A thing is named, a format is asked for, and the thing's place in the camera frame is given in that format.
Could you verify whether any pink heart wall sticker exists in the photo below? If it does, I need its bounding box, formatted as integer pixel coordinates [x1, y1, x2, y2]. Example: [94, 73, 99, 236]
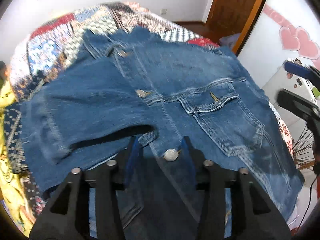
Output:
[263, 5, 319, 61]

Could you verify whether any yellow duck blanket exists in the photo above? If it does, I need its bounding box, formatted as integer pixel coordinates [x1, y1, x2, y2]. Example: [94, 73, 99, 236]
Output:
[1, 81, 35, 238]

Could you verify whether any white wall socket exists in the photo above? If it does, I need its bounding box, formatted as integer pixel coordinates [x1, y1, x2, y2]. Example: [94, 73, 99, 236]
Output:
[161, 8, 167, 15]

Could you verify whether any patchwork patterned bedspread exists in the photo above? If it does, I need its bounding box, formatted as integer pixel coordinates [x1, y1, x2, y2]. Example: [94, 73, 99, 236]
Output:
[3, 0, 295, 218]

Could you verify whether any blue denim jacket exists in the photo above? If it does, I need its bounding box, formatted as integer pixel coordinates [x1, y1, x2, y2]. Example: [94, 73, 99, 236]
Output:
[21, 27, 304, 239]

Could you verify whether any wooden door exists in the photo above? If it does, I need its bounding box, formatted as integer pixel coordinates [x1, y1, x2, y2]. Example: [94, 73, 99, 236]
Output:
[204, 0, 266, 55]

